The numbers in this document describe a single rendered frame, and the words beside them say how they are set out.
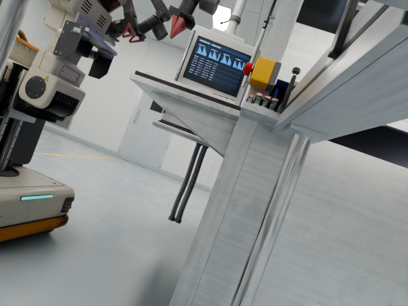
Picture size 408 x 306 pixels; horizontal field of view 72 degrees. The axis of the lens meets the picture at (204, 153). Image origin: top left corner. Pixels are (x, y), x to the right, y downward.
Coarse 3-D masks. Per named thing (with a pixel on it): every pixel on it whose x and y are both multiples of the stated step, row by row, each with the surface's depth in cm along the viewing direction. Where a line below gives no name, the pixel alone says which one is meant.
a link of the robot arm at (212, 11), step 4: (200, 0) 104; (204, 0) 103; (208, 0) 103; (212, 0) 103; (216, 0) 103; (200, 4) 104; (204, 4) 104; (208, 4) 103; (212, 4) 103; (216, 4) 104; (200, 8) 106; (204, 8) 105; (208, 8) 104; (212, 8) 104; (216, 8) 107; (208, 12) 106; (212, 12) 105
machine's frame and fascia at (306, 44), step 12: (300, 24) 90; (300, 36) 90; (312, 36) 90; (324, 36) 90; (288, 48) 90; (300, 48) 90; (312, 48) 90; (324, 48) 89; (288, 60) 90; (300, 60) 90; (312, 60) 90; (288, 72) 90; (300, 72) 90
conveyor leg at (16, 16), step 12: (0, 0) 15; (12, 0) 16; (24, 0) 17; (0, 12) 15; (12, 12) 16; (24, 12) 17; (0, 24) 16; (12, 24) 16; (0, 36) 16; (12, 36) 17; (0, 48) 16; (0, 60) 17; (0, 72) 17
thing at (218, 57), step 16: (208, 32) 195; (224, 32) 197; (192, 48) 194; (208, 48) 194; (224, 48) 195; (240, 48) 196; (192, 64) 194; (208, 64) 194; (224, 64) 195; (240, 64) 196; (192, 80) 194; (208, 80) 194; (224, 80) 195; (240, 80) 196; (224, 96) 195; (240, 96) 196
